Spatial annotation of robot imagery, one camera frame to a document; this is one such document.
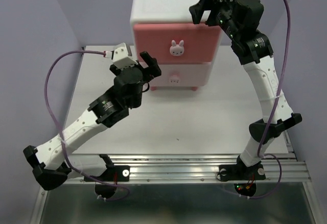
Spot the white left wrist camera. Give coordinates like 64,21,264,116
104,43,137,70

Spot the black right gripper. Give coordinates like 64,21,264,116
191,0,242,41

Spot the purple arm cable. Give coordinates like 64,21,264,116
44,50,131,201
222,0,292,201

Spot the light pink drawer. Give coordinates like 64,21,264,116
150,63,213,88

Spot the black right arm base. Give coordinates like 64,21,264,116
216,163,266,183

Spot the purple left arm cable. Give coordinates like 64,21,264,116
44,50,131,201

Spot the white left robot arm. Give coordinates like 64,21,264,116
23,47,161,191

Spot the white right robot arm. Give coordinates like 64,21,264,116
189,0,302,178

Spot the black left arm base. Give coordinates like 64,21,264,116
91,165,130,182

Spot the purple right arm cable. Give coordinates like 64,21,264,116
222,0,292,201

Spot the aluminium mounting rail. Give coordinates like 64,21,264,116
110,153,311,185

